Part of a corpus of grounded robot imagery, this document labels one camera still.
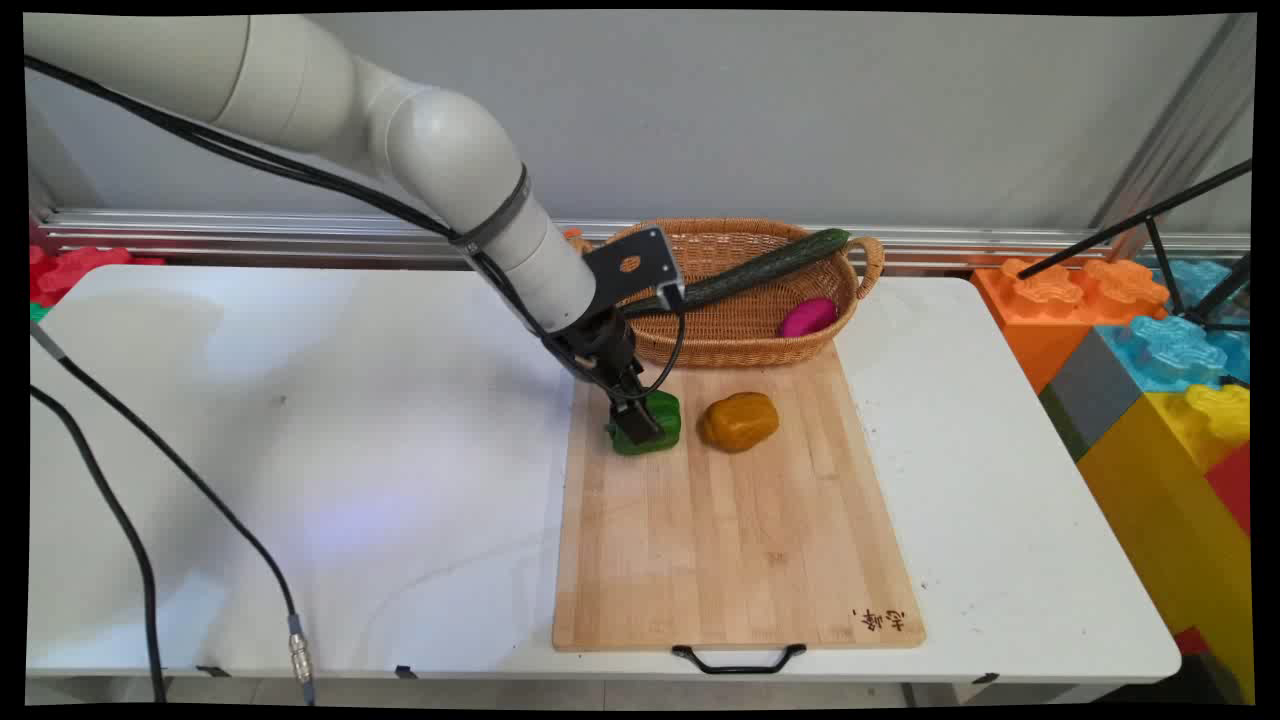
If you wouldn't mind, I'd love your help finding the black cable with metal connector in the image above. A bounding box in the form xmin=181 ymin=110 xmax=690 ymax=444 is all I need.
xmin=30 ymin=322 xmax=317 ymax=707

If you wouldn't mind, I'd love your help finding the woven wicker basket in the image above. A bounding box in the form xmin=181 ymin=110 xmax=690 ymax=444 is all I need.
xmin=565 ymin=218 xmax=887 ymax=369

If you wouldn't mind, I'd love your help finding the short black camera cable loop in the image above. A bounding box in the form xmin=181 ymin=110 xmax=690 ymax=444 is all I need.
xmin=636 ymin=298 xmax=689 ymax=403

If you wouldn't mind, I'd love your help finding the red giant block beside yellow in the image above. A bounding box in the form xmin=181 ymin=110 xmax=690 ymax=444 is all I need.
xmin=1204 ymin=440 xmax=1252 ymax=537

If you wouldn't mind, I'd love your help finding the long dark green cucumber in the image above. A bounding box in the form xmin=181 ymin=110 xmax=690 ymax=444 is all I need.
xmin=622 ymin=228 xmax=852 ymax=319

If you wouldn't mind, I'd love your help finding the plain black cable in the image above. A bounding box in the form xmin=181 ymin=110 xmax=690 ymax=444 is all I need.
xmin=30 ymin=384 xmax=168 ymax=704

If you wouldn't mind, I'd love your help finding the red jagged building block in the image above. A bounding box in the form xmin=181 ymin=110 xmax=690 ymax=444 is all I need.
xmin=30 ymin=244 xmax=167 ymax=310

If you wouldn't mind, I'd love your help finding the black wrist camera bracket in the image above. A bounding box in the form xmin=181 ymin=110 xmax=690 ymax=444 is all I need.
xmin=582 ymin=227 xmax=688 ymax=313

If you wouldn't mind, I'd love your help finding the green bell pepper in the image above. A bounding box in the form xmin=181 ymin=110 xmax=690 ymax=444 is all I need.
xmin=606 ymin=390 xmax=683 ymax=457

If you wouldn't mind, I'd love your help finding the orange giant building block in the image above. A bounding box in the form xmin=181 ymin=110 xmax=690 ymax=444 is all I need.
xmin=972 ymin=257 xmax=1171 ymax=394

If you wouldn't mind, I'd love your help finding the yellow giant building block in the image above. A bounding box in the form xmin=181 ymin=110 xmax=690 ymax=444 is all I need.
xmin=1078 ymin=383 xmax=1254 ymax=703

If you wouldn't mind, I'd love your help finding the black tripod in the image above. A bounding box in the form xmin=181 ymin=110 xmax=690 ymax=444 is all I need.
xmin=1017 ymin=158 xmax=1254 ymax=333

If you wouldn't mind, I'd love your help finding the aluminium rail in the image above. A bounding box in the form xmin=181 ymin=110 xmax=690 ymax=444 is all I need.
xmin=30 ymin=207 xmax=1251 ymax=273

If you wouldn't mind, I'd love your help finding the grey giant building block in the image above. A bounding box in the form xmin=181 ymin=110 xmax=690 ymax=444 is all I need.
xmin=1038 ymin=327 xmax=1144 ymax=462

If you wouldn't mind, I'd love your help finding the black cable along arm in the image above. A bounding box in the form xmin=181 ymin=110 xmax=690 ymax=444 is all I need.
xmin=25 ymin=54 xmax=601 ymax=386

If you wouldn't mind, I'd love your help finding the magenta toy eggplant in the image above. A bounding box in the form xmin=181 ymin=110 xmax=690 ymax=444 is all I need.
xmin=778 ymin=297 xmax=839 ymax=339

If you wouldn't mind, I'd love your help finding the orange bell pepper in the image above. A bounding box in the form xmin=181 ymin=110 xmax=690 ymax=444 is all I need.
xmin=698 ymin=392 xmax=781 ymax=453

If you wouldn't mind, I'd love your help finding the blue giant building block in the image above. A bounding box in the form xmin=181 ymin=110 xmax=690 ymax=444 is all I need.
xmin=1095 ymin=258 xmax=1252 ymax=394

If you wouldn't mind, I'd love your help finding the wooden cutting board black handle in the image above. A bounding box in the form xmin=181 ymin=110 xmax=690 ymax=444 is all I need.
xmin=552 ymin=340 xmax=927 ymax=676

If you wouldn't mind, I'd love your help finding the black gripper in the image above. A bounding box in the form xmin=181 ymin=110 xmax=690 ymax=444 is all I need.
xmin=546 ymin=308 xmax=668 ymax=447

